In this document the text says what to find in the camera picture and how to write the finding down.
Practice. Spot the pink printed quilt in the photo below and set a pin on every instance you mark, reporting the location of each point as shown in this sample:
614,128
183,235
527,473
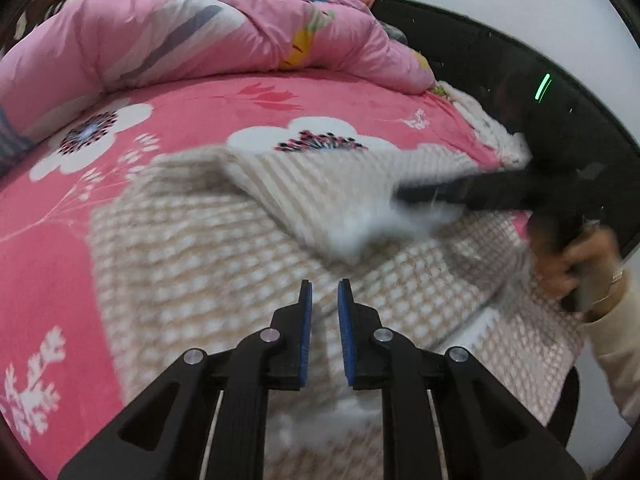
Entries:
200,25

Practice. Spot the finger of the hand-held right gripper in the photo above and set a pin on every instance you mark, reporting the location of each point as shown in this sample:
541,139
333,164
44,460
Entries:
475,192

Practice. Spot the black padded headboard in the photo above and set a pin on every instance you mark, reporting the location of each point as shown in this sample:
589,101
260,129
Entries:
475,45

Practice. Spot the plaid garment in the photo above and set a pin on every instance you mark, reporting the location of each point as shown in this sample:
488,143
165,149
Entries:
396,32

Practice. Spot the person's right hand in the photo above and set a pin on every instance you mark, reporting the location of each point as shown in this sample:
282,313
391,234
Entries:
600,250

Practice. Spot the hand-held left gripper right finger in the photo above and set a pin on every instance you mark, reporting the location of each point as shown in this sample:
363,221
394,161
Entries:
345,330

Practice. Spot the cream fleece garment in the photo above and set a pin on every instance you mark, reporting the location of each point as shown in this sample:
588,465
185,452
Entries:
490,125

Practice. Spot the pink floral bed sheet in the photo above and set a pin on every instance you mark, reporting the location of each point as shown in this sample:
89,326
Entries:
200,110

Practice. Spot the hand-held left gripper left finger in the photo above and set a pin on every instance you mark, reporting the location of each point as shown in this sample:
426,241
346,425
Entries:
305,330

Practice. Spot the beige houndstooth knit cardigan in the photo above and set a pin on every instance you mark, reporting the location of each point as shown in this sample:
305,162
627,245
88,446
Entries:
200,260

